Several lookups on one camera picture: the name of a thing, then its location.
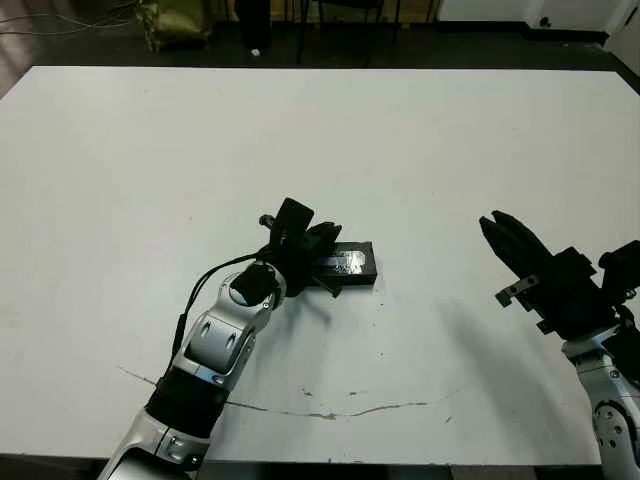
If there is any white cabinet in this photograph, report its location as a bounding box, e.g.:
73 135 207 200
604 0 640 76

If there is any black upright stand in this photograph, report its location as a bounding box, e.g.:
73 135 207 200
235 0 274 51

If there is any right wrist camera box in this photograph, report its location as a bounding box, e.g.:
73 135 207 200
598 240 640 306

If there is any black box lid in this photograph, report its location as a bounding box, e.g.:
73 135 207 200
312 239 380 290

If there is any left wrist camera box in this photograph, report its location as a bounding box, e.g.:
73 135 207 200
259 197 315 246

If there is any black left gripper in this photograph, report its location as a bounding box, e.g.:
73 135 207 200
259 222 346 299

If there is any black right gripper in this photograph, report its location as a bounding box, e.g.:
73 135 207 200
478 210 631 341

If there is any yellow-green bag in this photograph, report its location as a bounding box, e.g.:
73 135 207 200
137 0 214 52

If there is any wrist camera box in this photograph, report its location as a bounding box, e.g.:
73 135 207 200
598 240 640 306
259 197 315 246

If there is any white appliance black knob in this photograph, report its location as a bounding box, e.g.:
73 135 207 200
524 0 626 32

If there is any black office chair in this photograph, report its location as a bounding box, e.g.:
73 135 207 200
295 0 404 66

